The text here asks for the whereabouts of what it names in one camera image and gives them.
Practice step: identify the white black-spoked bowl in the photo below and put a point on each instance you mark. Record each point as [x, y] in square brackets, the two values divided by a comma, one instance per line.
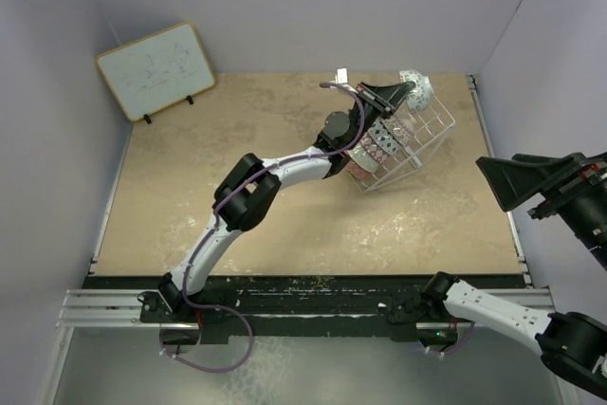
[401, 130]

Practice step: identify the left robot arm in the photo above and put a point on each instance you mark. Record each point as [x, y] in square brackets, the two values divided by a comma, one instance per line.
[243, 199]

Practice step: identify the black floral bowl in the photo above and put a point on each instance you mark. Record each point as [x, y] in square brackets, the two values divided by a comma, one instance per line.
[356, 171]

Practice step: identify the red patterned bowl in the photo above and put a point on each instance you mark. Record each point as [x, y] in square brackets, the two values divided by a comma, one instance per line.
[420, 97]

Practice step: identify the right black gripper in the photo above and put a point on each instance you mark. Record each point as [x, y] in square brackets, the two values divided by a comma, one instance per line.
[510, 179]

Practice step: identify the aluminium extrusion rail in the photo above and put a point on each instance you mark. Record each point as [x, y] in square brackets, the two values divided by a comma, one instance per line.
[102, 308]

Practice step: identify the white dry-erase board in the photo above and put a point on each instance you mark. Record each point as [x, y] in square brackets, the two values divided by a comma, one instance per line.
[157, 71]

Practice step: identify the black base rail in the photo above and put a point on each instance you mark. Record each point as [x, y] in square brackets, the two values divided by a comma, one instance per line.
[350, 306]

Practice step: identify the light blue patterned bowl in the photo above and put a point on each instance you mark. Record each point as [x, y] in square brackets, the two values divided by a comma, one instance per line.
[383, 138]

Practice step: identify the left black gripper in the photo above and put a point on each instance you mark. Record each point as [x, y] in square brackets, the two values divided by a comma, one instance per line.
[383, 101]

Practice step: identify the white green-spoked bowl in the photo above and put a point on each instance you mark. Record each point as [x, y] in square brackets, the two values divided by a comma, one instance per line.
[363, 159]

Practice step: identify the white wire dish rack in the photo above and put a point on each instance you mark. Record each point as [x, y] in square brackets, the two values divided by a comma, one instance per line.
[431, 128]

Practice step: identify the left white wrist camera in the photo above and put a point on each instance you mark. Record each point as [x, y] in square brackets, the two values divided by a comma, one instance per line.
[341, 76]

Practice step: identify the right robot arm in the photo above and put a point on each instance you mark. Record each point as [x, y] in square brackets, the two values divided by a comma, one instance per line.
[570, 343]

